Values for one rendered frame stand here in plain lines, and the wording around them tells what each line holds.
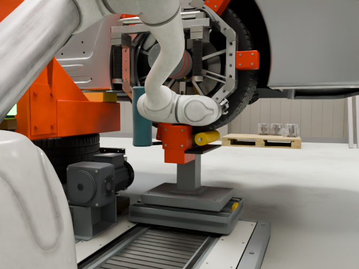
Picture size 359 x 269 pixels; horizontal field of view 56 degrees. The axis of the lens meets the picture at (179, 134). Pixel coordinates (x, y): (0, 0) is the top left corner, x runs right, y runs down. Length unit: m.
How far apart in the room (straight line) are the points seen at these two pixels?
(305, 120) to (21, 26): 6.84
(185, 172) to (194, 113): 0.64
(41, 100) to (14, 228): 1.19
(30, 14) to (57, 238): 0.45
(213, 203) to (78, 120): 0.73
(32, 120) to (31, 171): 1.11
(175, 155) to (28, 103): 0.64
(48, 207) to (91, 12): 0.53
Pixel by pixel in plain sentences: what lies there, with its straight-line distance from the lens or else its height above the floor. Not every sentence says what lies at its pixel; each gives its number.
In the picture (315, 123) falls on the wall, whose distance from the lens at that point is 7.29.
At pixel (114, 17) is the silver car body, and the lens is 1.84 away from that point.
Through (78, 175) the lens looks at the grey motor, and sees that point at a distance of 1.47.
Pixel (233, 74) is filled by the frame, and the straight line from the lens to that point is 1.46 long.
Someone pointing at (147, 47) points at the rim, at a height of 0.95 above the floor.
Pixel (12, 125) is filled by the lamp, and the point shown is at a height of 0.59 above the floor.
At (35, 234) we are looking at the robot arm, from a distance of 0.29.
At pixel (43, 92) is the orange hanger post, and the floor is 0.71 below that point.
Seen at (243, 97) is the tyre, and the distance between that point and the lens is 1.54.
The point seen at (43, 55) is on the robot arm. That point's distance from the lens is 0.64.
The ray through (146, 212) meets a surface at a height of 0.15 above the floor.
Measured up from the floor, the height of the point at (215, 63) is 0.87.
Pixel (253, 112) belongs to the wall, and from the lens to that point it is 7.22.
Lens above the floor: 0.64
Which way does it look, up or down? 4 degrees down
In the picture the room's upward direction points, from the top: straight up
